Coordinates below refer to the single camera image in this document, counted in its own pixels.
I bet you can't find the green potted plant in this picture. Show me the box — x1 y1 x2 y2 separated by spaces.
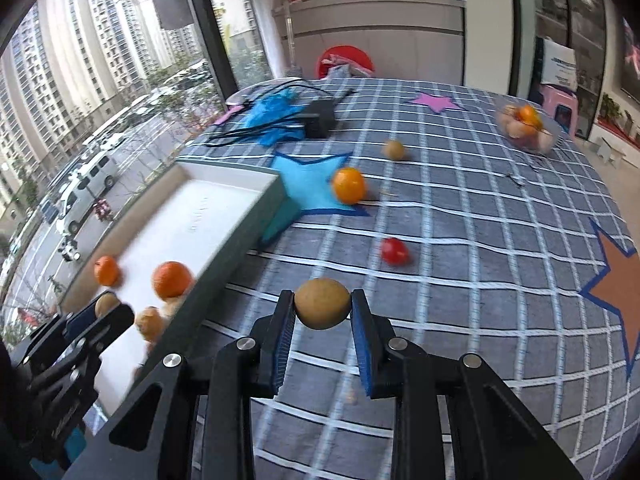
599 93 622 122

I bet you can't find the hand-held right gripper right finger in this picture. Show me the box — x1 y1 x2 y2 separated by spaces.
350 289 583 480

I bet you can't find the dark hanging panel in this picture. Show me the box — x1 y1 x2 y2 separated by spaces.
149 0 194 31

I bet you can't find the clear glass bowl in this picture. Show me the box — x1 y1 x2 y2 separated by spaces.
496 99 559 155

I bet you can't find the small white step stool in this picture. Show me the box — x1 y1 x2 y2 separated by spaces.
594 139 627 164

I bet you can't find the wrinkled tan fruit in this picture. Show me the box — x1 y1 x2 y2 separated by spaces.
135 307 167 343

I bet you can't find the white kitchen counter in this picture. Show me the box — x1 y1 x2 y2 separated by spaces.
271 0 467 84

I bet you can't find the medium orange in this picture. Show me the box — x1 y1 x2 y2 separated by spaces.
332 167 366 206

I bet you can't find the glass door cabinet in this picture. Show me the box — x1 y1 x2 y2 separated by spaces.
531 0 608 96

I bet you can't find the black power adapter with cable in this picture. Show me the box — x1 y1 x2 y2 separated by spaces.
206 79 357 149

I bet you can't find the dark wall poster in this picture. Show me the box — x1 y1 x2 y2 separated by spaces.
621 16 640 83

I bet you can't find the white van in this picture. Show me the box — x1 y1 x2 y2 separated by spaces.
54 151 119 235

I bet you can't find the pink plastic stool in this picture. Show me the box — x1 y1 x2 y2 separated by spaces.
539 84 579 135

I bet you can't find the smooth round brown fruit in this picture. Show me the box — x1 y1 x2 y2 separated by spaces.
294 278 352 331

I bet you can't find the white shopping bag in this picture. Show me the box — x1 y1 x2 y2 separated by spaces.
541 40 579 87

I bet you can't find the cloth bundle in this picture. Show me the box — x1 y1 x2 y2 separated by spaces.
322 59 374 81

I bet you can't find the large orange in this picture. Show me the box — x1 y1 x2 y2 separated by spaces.
152 261 194 300

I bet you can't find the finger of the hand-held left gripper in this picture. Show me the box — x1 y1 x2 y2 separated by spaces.
30 304 136 411
10 302 101 377

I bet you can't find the blue plastic bag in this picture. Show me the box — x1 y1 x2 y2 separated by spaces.
244 89 307 147

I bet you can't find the small orange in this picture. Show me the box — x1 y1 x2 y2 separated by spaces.
94 256 121 287

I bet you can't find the green box with white inside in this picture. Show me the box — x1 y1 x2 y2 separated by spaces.
59 159 282 413

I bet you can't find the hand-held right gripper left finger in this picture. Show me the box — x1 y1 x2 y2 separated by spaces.
65 290 297 480

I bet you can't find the red round stool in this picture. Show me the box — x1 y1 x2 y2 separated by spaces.
318 45 374 80

